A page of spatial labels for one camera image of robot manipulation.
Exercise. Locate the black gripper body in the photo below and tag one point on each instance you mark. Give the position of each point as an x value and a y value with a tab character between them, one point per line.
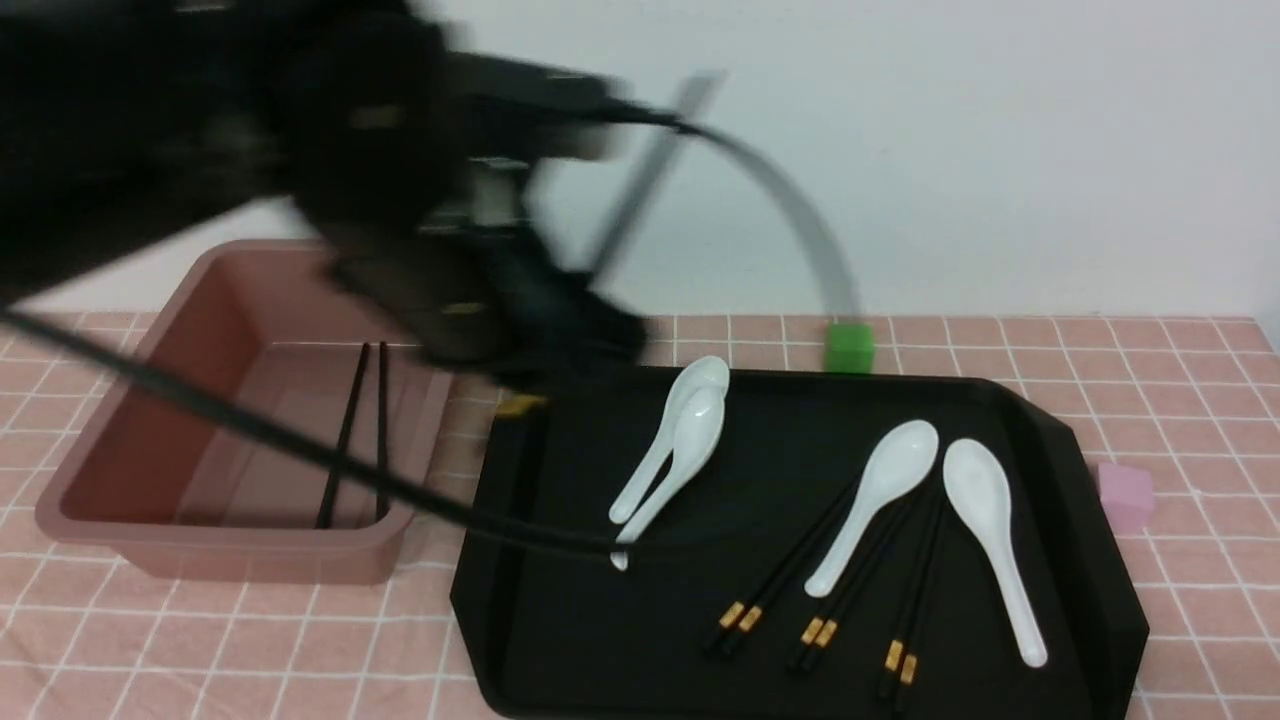
475	286

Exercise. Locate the white ceramic spoon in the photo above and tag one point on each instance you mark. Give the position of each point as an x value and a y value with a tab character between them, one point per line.
708	371
901	460
979	492
697	431

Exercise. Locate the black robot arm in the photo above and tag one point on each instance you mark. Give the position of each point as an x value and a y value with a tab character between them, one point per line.
127	122

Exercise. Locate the pink rectangular plastic bin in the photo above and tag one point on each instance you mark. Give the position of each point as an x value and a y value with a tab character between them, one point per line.
255	322

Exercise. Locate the plain black chopstick left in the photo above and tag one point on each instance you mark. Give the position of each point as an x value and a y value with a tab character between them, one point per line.
325	513

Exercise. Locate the green cube block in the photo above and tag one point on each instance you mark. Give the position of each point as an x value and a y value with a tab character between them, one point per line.
850	348

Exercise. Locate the black plastic serving tray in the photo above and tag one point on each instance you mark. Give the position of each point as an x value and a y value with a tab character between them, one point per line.
558	638

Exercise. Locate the pink cube block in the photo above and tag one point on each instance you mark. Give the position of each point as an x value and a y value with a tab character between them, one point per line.
1127	496

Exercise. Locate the pink checkered tablecloth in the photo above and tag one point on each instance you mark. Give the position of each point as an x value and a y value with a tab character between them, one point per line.
1191	400

